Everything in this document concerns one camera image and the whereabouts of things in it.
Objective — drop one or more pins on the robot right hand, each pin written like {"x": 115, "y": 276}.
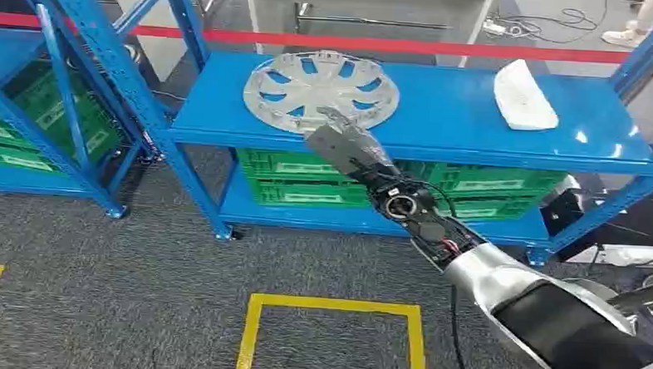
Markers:
{"x": 344, "y": 145}

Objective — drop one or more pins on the pale plastic car trim part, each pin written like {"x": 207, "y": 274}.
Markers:
{"x": 523, "y": 101}

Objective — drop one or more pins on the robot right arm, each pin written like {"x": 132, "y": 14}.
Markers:
{"x": 520, "y": 291}

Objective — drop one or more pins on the silver wheel hubcap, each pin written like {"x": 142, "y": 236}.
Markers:
{"x": 308, "y": 91}

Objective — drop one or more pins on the red barrier tape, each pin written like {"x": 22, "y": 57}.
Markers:
{"x": 365, "y": 43}

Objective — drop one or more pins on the metal bar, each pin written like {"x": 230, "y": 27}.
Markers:
{"x": 366, "y": 22}

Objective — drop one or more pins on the white open cabinet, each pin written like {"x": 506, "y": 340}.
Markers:
{"x": 268, "y": 15}

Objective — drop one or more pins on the white power strip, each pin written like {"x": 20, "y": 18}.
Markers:
{"x": 498, "y": 29}

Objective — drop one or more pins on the black silver machine part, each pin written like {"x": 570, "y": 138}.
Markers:
{"x": 562, "y": 213}

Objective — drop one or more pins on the white shoe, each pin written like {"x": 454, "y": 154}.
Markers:
{"x": 622, "y": 37}

